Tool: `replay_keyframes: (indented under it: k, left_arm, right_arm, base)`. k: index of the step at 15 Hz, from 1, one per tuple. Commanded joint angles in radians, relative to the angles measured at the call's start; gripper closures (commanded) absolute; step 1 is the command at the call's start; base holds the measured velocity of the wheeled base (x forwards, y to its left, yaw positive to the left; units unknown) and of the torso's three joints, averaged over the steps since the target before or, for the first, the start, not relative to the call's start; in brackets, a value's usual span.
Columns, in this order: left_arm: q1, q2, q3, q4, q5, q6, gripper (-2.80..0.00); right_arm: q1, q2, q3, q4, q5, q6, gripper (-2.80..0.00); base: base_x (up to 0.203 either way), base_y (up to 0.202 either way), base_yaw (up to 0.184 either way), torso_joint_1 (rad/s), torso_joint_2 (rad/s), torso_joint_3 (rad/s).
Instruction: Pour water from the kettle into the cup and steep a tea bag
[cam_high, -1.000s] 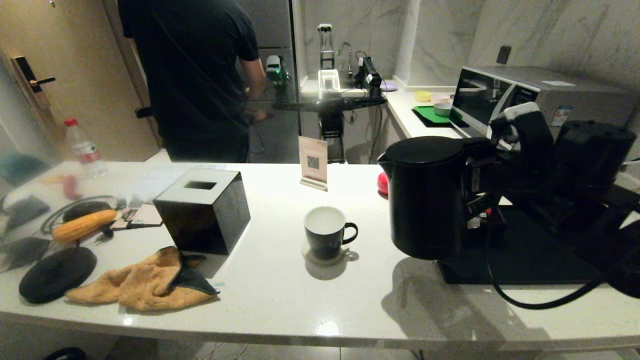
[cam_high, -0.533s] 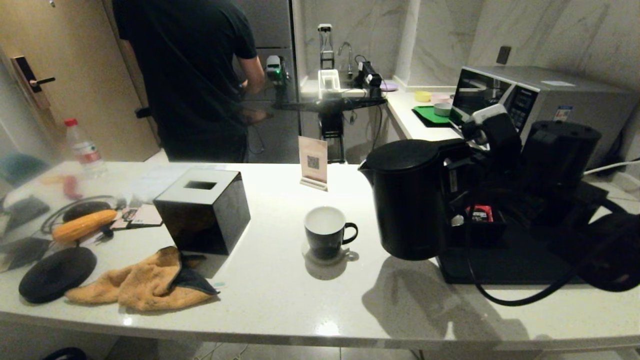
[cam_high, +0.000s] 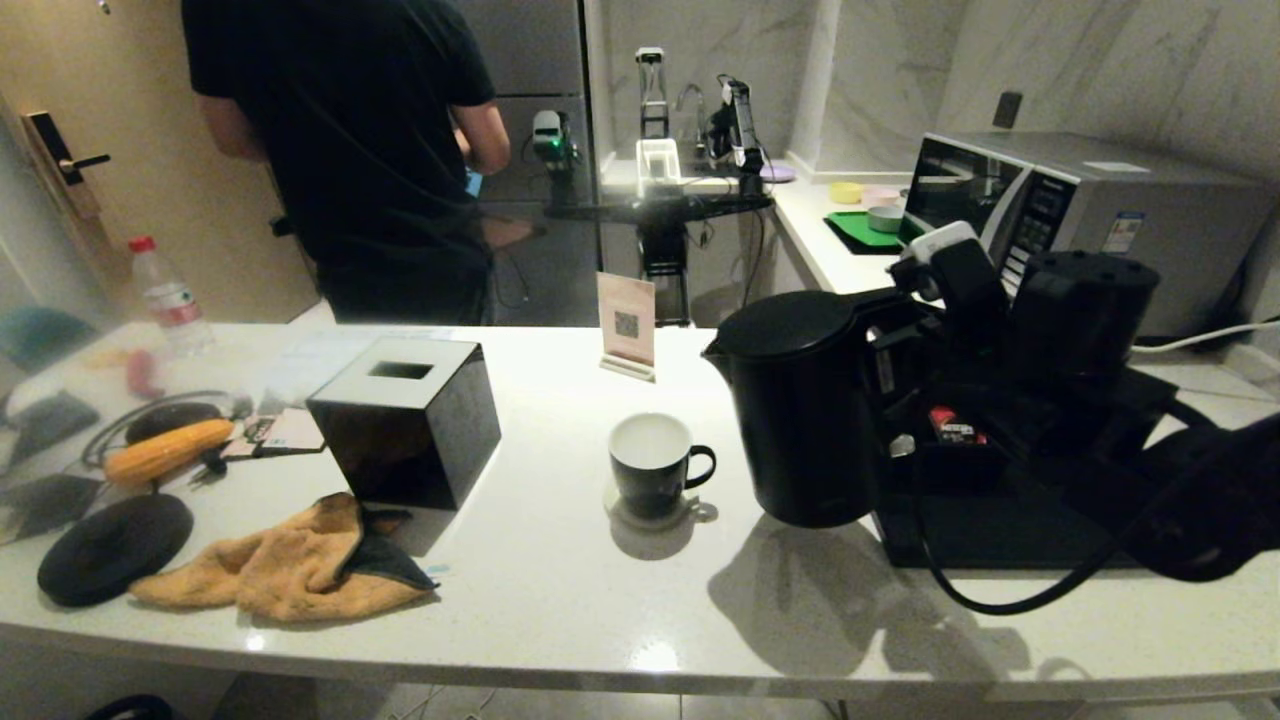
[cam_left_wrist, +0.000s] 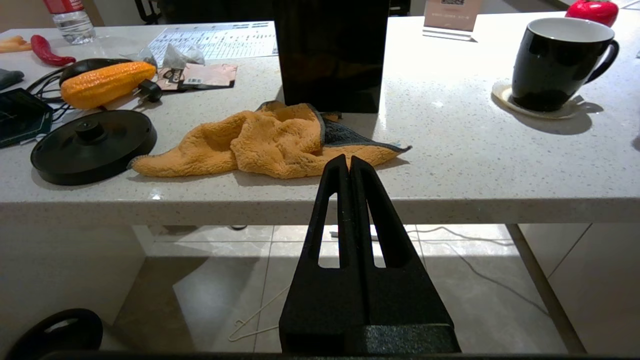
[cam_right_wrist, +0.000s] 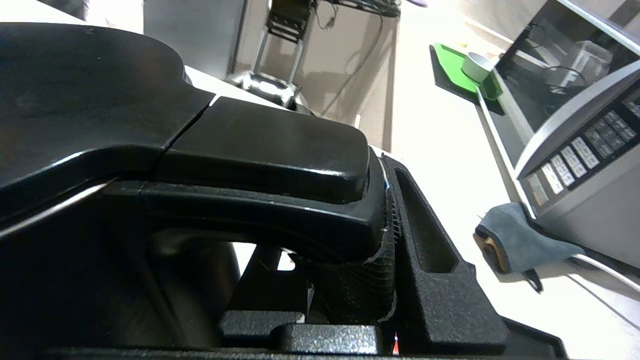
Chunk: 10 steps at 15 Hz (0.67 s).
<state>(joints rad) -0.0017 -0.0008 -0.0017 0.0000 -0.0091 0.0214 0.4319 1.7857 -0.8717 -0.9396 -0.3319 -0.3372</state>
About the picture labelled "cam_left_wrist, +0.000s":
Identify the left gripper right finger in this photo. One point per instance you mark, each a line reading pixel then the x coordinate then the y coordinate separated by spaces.
pixel 400 300

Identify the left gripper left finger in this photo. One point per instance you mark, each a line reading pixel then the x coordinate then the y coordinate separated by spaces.
pixel 325 300

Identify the grey table leg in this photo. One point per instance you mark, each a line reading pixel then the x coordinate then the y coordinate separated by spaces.
pixel 542 285

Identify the orange microfiber cloth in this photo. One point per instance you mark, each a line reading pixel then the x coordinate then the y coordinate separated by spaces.
pixel 260 145

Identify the white round coaster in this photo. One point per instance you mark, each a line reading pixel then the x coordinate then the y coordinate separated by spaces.
pixel 502 95

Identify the black glossy tissue box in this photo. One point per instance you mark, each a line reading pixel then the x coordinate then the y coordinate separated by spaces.
pixel 330 55

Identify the brown snack packet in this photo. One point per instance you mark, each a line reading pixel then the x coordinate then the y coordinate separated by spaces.
pixel 210 76

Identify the black round kettle base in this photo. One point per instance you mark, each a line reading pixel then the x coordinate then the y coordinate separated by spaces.
pixel 100 155

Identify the printed paper sheet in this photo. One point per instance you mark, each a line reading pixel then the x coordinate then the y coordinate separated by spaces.
pixel 225 40

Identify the black mug white inside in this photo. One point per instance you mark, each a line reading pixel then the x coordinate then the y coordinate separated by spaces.
pixel 550 65

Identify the QR code sign stand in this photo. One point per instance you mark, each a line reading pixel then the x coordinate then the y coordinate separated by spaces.
pixel 450 20

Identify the crumpled clear plastic wrapper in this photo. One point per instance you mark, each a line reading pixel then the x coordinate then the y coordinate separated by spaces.
pixel 175 56

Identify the yellow toy corn cob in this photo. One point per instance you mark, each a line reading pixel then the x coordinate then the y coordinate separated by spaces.
pixel 105 84

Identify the black oval device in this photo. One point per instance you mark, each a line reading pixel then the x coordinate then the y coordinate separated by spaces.
pixel 87 65

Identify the red tomato-shaped timer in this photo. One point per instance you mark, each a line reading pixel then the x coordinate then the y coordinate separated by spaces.
pixel 592 11

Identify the black flat panel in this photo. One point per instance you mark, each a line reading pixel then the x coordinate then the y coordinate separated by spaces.
pixel 22 117

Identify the plastic bottle red cap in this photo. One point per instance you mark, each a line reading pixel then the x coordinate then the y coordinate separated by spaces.
pixel 72 25

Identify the red toy chili pepper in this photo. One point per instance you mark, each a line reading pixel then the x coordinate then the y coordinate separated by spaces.
pixel 45 52

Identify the dark grey pouch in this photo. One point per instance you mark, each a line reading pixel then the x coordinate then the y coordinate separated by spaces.
pixel 10 79

